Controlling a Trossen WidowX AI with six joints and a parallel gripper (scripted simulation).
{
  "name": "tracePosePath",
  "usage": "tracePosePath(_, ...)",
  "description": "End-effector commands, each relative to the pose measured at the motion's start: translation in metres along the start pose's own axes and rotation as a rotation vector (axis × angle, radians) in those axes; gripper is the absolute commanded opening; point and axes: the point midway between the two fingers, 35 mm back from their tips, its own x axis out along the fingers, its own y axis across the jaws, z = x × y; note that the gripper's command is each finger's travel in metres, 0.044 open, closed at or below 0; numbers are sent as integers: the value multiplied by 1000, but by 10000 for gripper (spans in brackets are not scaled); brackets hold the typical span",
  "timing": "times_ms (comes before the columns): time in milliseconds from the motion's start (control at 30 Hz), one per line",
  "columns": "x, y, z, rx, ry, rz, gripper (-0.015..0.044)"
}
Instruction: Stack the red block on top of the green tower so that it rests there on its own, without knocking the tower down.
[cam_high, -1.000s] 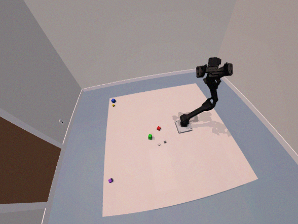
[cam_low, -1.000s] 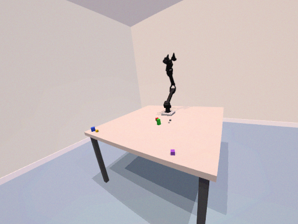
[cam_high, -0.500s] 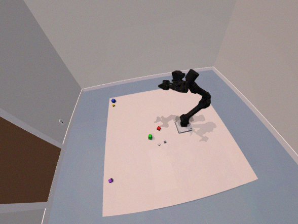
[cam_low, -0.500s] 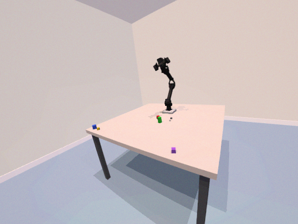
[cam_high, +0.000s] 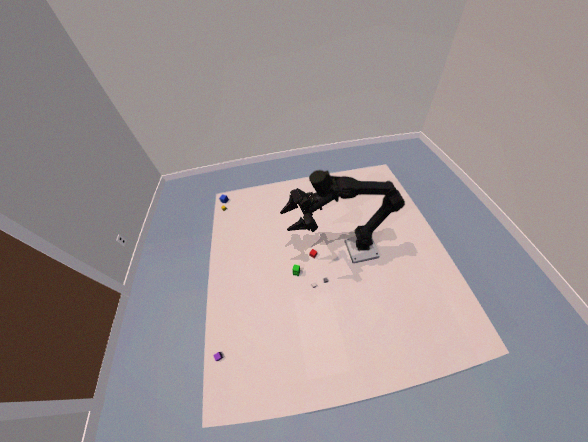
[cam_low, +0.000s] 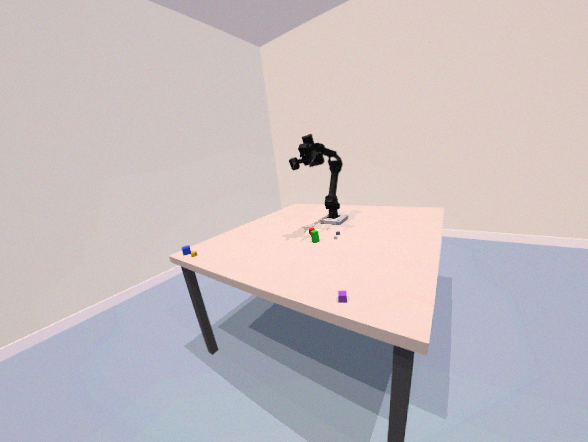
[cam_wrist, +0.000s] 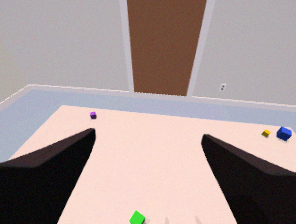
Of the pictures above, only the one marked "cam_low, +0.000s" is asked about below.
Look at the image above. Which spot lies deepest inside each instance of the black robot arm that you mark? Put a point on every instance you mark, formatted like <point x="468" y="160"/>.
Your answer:
<point x="331" y="200"/>

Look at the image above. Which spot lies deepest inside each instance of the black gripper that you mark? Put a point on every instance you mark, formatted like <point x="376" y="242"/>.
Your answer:
<point x="313" y="160"/>

